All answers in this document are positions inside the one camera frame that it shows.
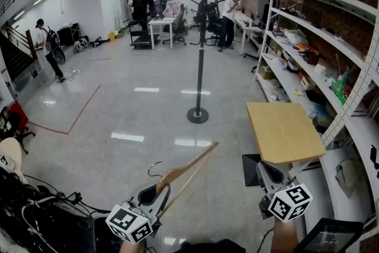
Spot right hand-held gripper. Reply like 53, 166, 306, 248
256, 161, 314, 222

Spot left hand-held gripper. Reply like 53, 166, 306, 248
105, 182, 172, 244

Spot wooden hanger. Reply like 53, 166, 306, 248
147, 141, 220, 219

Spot black coat rack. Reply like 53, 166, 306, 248
184, 0, 226, 124

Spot person's left forearm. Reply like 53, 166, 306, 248
119, 238, 147, 253

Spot person's right forearm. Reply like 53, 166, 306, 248
271, 217, 298, 253

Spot black metal frame stand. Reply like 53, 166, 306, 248
57, 23, 81, 46

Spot black metal table base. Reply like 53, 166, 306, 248
242, 153, 261, 187

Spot light wooden table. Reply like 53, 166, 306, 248
246, 102, 327, 166

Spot person's dark clothing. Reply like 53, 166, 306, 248
174, 239, 246, 253

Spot grey cloth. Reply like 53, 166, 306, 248
335, 158, 367, 198

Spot black tablet device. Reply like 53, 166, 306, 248
293, 217, 364, 253

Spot white metal shelf unit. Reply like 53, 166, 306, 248
254, 0, 379, 253

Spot white plastic bag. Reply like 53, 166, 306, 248
272, 56, 288, 71

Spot beige round chair back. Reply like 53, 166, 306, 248
0, 137, 23, 184

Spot black swivel chair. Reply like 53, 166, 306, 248
8, 111, 36, 155

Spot long white desk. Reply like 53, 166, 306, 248
233, 13, 264, 56

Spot red cabinet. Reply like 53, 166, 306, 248
5, 100, 30, 132

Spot black platform cart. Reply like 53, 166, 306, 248
128, 20, 160, 50

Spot black office chair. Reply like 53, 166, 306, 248
204, 1, 223, 47
162, 4, 187, 47

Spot black monitor on stand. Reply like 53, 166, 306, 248
243, 0, 279, 73

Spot white bags pile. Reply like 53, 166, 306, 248
73, 37, 90, 53

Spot black round dish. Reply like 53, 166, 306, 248
53, 46, 66, 65

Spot small white desk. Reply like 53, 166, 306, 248
147, 17, 177, 50

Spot pink items on desk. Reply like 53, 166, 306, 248
162, 0, 186, 18

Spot dark staircase with railing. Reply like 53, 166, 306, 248
0, 22, 38, 81

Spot black cable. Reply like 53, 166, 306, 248
256, 228, 275, 253

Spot black equipment with cables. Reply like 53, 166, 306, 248
0, 168, 112, 253

